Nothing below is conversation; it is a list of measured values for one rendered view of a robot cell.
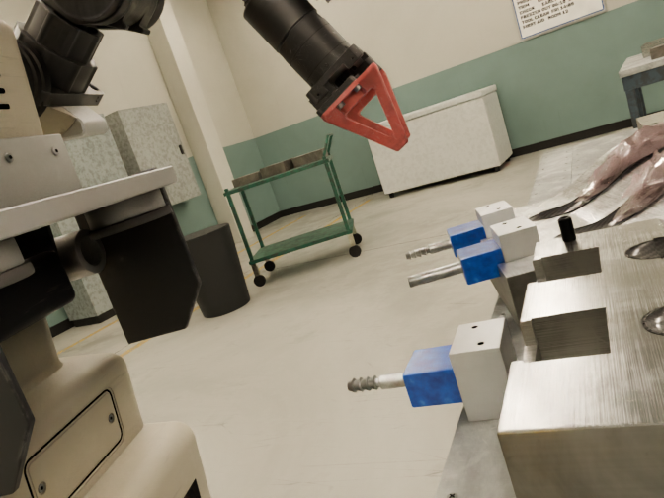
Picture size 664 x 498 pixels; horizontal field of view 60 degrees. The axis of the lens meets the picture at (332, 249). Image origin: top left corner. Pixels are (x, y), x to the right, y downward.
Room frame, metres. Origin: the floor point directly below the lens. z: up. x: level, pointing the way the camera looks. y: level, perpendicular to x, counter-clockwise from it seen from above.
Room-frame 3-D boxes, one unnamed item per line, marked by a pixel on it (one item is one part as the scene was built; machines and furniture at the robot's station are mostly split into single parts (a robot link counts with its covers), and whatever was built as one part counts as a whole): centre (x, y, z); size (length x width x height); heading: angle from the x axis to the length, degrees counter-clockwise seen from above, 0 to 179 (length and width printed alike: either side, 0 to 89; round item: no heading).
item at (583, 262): (0.37, -0.15, 0.87); 0.05 x 0.05 x 0.04; 63
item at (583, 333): (0.27, -0.10, 0.87); 0.05 x 0.05 x 0.04; 63
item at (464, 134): (7.16, -1.68, 0.47); 1.52 x 0.77 x 0.94; 58
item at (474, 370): (0.41, -0.04, 0.83); 0.13 x 0.05 x 0.05; 65
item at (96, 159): (5.98, 2.27, 0.97); 1.00 x 0.47 x 1.95; 148
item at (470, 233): (0.66, -0.15, 0.85); 0.13 x 0.05 x 0.05; 80
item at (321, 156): (4.91, 0.19, 0.50); 0.98 x 0.55 x 1.01; 83
